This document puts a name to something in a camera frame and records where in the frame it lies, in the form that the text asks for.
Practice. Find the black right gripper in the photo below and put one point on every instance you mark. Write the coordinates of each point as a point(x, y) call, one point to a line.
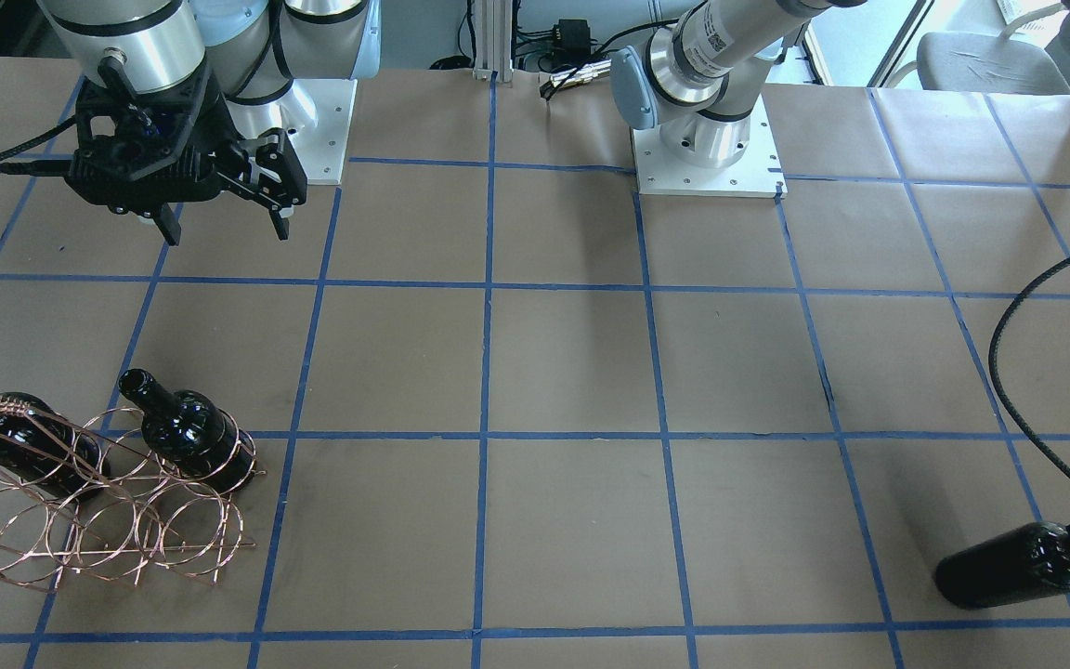
point(267, 169)

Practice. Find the dark wine bottle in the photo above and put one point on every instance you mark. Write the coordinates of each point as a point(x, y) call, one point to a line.
point(190, 432)
point(1017, 566)

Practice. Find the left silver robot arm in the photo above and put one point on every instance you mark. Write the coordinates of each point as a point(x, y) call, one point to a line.
point(703, 76)

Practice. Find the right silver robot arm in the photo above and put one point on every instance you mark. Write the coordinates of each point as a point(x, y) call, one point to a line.
point(257, 49)

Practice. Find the dark wine bottle far basket side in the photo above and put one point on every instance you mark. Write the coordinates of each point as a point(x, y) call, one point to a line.
point(49, 454)

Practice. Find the black power adapter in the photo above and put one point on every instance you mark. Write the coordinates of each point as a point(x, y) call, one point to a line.
point(572, 41)

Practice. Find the grey office chair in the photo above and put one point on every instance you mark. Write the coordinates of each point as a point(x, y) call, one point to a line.
point(993, 63)

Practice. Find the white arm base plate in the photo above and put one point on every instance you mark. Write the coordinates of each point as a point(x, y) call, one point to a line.
point(323, 114)
point(698, 156)

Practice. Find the aluminium frame post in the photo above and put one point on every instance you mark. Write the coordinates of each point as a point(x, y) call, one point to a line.
point(493, 29)

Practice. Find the copper wire wine basket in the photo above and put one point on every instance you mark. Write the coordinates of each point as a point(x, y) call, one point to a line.
point(144, 517)

